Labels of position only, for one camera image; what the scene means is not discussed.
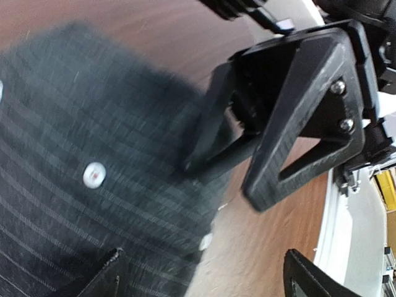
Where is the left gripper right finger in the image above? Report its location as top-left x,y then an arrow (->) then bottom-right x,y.
283,249 -> 359,297

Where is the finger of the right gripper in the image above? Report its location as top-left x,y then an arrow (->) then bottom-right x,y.
183,41 -> 296,176

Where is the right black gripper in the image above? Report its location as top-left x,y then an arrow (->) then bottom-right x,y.
242,19 -> 395,212

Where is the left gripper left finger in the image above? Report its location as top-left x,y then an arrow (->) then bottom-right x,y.
51,247 -> 131,297

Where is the dark pinstriped shirt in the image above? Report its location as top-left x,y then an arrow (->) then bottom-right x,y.
1,23 -> 230,296

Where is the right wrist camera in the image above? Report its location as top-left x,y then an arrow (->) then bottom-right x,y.
200,0 -> 295,35

